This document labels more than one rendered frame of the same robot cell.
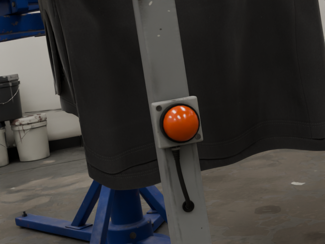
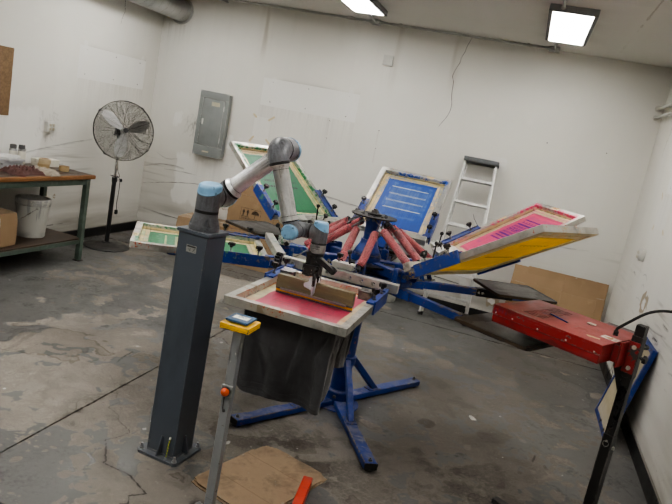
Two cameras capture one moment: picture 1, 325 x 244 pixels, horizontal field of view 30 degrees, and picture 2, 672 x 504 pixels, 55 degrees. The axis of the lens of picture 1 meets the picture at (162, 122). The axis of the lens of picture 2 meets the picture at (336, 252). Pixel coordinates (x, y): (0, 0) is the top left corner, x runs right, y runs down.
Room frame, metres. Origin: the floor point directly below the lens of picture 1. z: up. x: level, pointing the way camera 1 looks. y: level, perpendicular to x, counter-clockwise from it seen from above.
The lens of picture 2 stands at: (-1.48, -1.44, 1.82)
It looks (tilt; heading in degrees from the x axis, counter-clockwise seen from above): 11 degrees down; 26
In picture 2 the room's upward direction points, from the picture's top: 11 degrees clockwise
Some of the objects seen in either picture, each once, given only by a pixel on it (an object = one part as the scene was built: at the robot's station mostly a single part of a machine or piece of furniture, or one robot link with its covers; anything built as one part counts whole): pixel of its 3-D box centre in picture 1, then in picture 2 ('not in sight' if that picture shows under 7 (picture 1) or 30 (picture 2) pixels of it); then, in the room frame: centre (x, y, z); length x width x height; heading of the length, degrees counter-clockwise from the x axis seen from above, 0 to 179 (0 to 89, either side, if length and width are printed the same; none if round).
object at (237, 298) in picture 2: not in sight; (312, 297); (1.25, -0.02, 0.97); 0.79 x 0.58 x 0.04; 11
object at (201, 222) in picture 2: not in sight; (205, 219); (1.01, 0.52, 1.25); 0.15 x 0.15 x 0.10
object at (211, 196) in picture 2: not in sight; (209, 196); (1.02, 0.52, 1.37); 0.13 x 0.12 x 0.14; 11
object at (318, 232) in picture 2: not in sight; (319, 232); (1.24, 0.00, 1.30); 0.09 x 0.08 x 0.11; 101
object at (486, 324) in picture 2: not in sight; (442, 308); (2.07, -0.44, 0.91); 1.34 x 0.40 x 0.08; 71
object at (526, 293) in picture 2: not in sight; (455, 287); (2.73, -0.31, 0.91); 1.34 x 0.40 x 0.08; 131
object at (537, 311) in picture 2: not in sight; (568, 329); (1.83, -1.15, 1.06); 0.61 x 0.46 x 0.12; 71
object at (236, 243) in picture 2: not in sight; (226, 232); (1.69, 0.87, 1.05); 1.08 x 0.61 x 0.23; 131
